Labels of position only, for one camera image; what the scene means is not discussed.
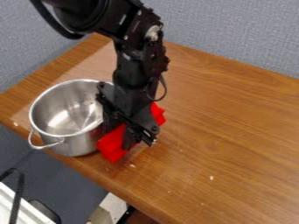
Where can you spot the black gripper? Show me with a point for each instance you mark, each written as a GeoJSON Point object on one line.
{"type": "Point", "coordinates": [127, 99]}

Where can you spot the red block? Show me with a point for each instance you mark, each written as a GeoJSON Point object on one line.
{"type": "Point", "coordinates": [110, 144]}

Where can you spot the metal pot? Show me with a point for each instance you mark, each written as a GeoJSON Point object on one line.
{"type": "Point", "coordinates": [66, 116]}

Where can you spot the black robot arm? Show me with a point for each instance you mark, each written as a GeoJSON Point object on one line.
{"type": "Point", "coordinates": [135, 28]}

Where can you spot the white equipment box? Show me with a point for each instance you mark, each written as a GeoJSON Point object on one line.
{"type": "Point", "coordinates": [32, 211]}

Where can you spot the white table bracket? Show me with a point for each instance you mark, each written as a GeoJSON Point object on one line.
{"type": "Point", "coordinates": [112, 211]}

